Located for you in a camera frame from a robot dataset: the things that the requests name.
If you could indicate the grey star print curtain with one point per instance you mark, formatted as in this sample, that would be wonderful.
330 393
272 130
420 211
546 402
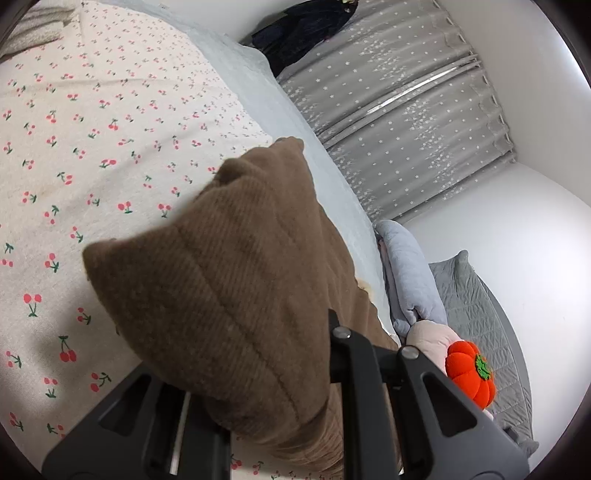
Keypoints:
415 138

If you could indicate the brown coat with fur collar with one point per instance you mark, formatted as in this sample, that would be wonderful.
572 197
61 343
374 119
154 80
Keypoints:
231 277

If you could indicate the orange pumpkin plush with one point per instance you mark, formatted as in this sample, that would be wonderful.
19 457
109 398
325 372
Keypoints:
461 369

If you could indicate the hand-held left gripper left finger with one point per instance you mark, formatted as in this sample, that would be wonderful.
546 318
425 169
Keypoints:
203 443

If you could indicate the grey quilted pillow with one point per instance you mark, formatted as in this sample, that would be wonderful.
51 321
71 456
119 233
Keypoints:
480 314

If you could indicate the white fleece cloth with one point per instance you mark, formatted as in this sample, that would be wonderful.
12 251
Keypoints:
37 32

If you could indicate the dark hanging garment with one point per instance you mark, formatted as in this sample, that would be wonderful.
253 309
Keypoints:
300 37

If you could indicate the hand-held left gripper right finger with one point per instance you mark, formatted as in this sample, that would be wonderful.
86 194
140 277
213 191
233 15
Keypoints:
364 369

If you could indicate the light blue folded quilt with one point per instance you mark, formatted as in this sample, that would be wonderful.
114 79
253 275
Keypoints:
406 277

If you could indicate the pink plush pillow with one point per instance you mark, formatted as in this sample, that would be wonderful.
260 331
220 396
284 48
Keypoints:
429 337

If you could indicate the cherry print bed sheet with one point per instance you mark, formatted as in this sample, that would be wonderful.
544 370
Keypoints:
92 138

